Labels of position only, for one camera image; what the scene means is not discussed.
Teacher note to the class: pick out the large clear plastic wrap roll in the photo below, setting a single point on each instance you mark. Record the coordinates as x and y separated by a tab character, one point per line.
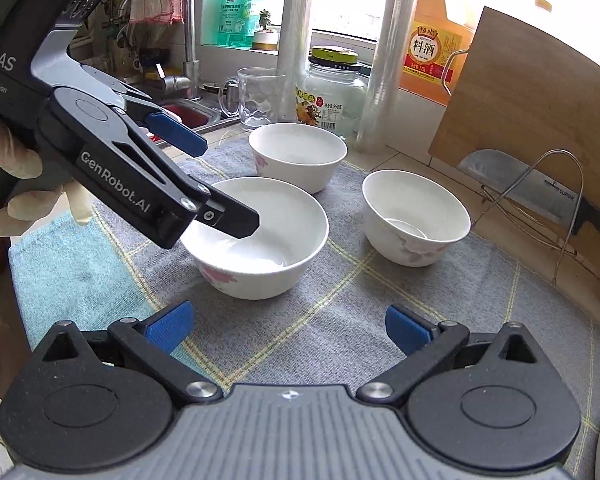
387	60

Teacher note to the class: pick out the small potted plant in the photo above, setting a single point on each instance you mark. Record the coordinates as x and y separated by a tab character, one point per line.
266	40

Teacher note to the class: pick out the person's left hand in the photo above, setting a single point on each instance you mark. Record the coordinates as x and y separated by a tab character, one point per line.
15	155

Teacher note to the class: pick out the steel sink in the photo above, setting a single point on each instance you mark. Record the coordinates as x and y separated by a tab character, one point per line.
207	122

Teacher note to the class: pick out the clear glass mug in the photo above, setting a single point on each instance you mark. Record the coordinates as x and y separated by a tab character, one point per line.
260	100

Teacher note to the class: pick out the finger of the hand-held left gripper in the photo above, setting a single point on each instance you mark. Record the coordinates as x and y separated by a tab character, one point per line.
230	222
177	135

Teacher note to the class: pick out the glass jar with green lid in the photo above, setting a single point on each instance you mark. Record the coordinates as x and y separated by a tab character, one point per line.
330	105

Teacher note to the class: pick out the white pink dish rag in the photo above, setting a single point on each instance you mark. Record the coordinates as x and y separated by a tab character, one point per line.
155	2

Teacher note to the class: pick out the small clear plastic wrap roll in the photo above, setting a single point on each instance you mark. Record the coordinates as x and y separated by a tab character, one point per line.
294	50

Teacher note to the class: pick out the wooden cutting board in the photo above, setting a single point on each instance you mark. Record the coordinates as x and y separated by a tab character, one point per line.
520	85

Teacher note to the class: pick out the checked grey blue cloth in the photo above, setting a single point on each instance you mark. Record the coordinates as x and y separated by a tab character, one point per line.
330	300

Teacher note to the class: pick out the white pale-purple-flower bowl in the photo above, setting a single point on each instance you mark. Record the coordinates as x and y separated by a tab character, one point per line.
415	200

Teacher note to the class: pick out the green dish soap bottle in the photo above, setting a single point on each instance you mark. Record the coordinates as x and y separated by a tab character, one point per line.
235	15

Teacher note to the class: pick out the white pink-flower bowl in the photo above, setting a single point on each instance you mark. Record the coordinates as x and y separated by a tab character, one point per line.
300	150
280	245

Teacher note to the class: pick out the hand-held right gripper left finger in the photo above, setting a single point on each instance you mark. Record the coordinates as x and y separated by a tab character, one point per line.
172	325

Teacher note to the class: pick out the steel faucet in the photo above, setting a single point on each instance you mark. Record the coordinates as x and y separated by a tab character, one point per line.
190	50

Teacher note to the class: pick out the orange cooking wine bottle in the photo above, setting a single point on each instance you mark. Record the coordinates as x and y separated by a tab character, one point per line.
430	50

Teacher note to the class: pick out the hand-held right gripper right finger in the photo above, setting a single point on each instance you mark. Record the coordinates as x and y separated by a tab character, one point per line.
405	327

